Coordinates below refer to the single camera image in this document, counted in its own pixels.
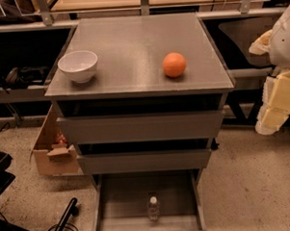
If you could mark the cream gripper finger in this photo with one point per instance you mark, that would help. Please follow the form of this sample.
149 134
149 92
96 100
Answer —
261 45
276 104

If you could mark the clear plastic water bottle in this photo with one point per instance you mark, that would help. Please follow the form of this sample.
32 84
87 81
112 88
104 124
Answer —
153 209

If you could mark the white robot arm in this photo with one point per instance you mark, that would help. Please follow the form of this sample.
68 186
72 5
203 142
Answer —
280 44

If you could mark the grey drawer cabinet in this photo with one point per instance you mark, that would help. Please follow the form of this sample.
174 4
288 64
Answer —
130 52

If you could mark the grey open bottom drawer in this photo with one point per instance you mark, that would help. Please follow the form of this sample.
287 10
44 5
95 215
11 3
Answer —
121 202

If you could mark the grey top drawer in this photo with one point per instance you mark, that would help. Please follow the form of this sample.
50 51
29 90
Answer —
161 118

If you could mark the grey middle drawer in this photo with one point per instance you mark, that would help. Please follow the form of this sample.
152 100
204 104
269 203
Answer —
129 157

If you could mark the dark chair seat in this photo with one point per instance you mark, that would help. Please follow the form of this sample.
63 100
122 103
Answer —
241 34

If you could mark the orange fruit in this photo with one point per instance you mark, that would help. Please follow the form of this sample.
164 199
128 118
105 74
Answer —
174 65

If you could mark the white ceramic bowl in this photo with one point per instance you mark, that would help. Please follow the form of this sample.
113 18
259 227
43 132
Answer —
78 66

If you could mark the black headphones on shelf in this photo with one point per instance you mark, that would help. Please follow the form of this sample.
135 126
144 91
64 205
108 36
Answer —
20 78

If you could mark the brown cardboard box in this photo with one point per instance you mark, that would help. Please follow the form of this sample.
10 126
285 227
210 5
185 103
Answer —
52 152

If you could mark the black chair base leg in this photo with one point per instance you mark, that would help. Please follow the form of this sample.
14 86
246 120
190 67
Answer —
71 210

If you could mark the black equipment at left edge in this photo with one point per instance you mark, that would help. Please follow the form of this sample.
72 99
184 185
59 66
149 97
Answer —
5 177

